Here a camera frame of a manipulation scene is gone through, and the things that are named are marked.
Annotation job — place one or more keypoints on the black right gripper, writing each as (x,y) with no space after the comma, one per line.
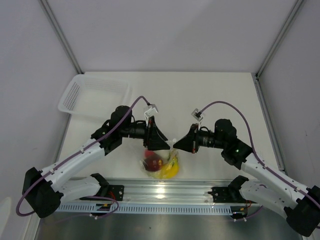
(190,142)

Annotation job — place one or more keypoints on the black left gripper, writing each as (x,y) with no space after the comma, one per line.
(153,138)

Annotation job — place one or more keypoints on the red apple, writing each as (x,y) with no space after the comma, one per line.
(148,153)

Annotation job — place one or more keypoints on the dark red mangosteen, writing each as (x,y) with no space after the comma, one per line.
(153,163)

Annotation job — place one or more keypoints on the clear zip top bag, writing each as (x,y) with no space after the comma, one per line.
(164,154)

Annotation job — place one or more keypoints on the yellow banana bunch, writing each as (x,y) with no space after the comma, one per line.
(170,168)

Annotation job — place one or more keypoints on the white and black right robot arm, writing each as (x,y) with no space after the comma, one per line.
(297,203)

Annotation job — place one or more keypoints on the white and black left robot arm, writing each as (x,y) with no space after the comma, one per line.
(46,189)

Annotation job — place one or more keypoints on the white perforated plastic basket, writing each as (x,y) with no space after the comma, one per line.
(94,97)

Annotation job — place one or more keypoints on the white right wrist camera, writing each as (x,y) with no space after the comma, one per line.
(199,116)

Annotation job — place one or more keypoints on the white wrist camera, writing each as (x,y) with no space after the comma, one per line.
(199,116)
(149,111)

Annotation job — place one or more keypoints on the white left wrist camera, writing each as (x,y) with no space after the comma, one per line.
(149,111)

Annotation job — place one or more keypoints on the aluminium mounting rail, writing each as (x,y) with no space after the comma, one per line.
(167,192)

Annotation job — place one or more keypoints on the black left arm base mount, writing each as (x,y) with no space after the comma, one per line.
(114,192)

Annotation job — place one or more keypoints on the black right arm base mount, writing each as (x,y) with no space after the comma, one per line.
(223,194)

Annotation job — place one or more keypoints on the right aluminium frame post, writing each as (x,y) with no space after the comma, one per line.
(282,33)

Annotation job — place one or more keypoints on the aluminium frame post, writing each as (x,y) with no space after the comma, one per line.
(57,29)
(282,33)

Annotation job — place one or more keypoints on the white slotted cable duct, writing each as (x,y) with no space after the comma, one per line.
(126,208)

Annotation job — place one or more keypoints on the left aluminium frame post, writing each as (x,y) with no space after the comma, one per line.
(57,29)

